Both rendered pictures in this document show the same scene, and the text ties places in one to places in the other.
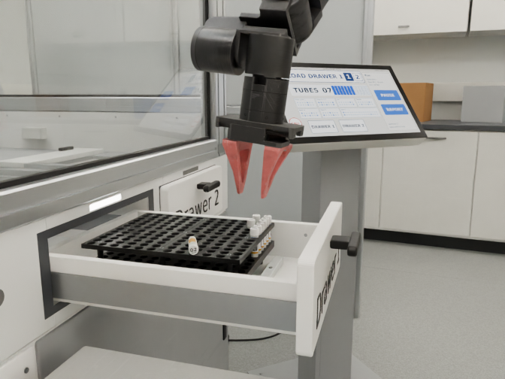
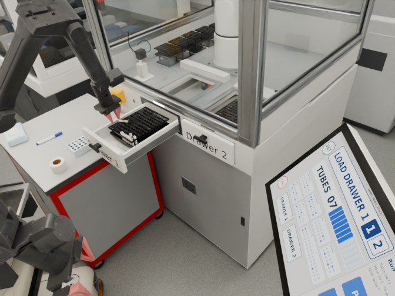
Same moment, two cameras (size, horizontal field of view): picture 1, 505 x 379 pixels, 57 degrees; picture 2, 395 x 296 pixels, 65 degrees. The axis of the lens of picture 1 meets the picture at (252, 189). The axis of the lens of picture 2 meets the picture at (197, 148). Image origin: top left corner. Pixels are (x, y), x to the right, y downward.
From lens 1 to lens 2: 179 cm
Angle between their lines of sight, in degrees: 105
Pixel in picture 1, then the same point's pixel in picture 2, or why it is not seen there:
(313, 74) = (351, 180)
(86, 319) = not seen: hidden behind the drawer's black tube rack
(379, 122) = (302, 281)
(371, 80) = (381, 273)
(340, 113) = (303, 224)
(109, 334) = not seen: hidden behind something
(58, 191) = (143, 90)
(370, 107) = (324, 267)
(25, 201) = (136, 87)
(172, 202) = (184, 127)
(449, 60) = not seen: outside the picture
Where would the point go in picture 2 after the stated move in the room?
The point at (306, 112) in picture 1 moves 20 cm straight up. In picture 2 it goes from (295, 187) to (306, 130)
